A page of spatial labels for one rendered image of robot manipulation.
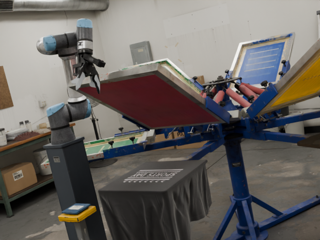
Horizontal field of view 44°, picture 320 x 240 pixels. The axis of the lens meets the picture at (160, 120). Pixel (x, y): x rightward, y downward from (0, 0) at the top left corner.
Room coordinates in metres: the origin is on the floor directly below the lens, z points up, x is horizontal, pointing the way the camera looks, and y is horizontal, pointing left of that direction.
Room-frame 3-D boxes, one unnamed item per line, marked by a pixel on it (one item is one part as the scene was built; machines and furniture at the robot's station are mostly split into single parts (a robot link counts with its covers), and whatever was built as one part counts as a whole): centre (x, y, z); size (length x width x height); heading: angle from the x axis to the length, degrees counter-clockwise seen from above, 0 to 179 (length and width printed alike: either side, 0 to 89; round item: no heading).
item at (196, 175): (2.08, -0.08, 0.74); 0.46 x 0.04 x 0.42; 146
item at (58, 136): (2.45, 0.61, 1.25); 0.15 x 0.15 x 0.10
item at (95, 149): (3.18, 0.38, 1.05); 1.08 x 0.61 x 0.23; 86
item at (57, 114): (2.46, 0.60, 1.37); 0.13 x 0.12 x 0.14; 113
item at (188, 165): (2.19, 0.10, 0.95); 0.48 x 0.44 x 0.01; 146
